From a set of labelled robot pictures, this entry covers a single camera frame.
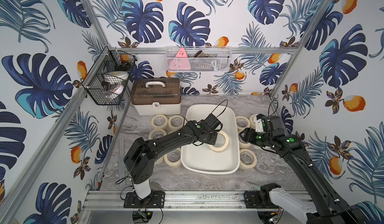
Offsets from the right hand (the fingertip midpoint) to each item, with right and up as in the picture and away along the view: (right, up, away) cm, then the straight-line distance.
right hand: (245, 134), depth 77 cm
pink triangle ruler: (-34, +41, +13) cm, 55 cm away
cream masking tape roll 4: (+3, -9, +11) cm, 15 cm away
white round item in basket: (-68, +30, +3) cm, 75 cm away
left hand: (-15, -2, +5) cm, 16 cm away
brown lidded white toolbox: (-49, +21, +16) cm, 56 cm away
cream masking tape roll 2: (-38, -16, +12) cm, 43 cm away
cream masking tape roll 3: (-9, -4, +1) cm, 10 cm away
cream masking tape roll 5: (+5, -19, +6) cm, 21 cm away
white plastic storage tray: (-21, -18, +14) cm, 30 cm away
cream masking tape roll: (-50, +4, +28) cm, 58 cm away
